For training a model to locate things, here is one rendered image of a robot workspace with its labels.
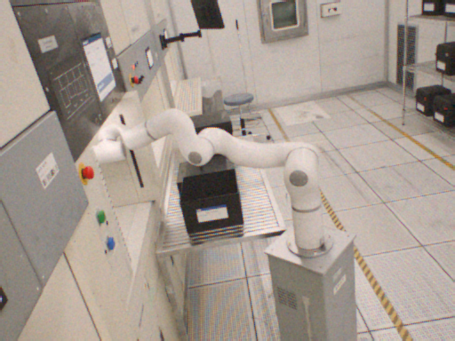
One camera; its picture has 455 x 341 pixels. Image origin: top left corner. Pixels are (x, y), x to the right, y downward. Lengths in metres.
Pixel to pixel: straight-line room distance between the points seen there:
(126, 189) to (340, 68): 4.79
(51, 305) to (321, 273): 0.92
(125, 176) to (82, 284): 0.94
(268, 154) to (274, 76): 4.63
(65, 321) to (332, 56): 5.54
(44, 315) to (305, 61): 5.40
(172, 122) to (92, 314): 0.74
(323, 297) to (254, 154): 0.62
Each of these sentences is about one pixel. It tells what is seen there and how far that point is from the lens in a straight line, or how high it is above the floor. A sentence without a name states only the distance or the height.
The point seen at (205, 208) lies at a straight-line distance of 1.81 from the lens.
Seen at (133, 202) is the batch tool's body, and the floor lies 0.88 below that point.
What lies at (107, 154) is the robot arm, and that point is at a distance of 1.75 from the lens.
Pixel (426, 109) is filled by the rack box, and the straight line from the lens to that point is 4.71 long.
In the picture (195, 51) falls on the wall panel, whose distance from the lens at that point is 5.93.
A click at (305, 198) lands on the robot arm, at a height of 1.01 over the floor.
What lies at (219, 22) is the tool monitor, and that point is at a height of 1.53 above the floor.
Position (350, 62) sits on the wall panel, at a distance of 6.35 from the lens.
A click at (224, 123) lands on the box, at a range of 2.52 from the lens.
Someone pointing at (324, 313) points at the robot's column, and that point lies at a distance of 1.71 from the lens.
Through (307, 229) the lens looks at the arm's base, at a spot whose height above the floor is 0.87.
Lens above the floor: 1.77
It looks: 25 degrees down
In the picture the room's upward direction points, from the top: 10 degrees counter-clockwise
